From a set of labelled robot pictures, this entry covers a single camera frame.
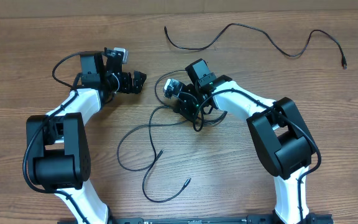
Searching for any thin black USB cable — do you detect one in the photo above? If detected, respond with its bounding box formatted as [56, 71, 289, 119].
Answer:
[117, 105, 195, 172]

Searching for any thick black USB-A cable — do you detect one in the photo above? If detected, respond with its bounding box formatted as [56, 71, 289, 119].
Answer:
[163, 22, 348, 70]

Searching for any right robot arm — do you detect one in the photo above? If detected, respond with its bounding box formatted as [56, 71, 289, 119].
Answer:
[163, 58, 321, 223]

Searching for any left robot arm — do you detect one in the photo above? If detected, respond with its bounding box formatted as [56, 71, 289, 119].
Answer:
[22, 47, 147, 223]

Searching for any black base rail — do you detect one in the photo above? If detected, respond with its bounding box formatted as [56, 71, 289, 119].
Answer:
[57, 213, 334, 224]

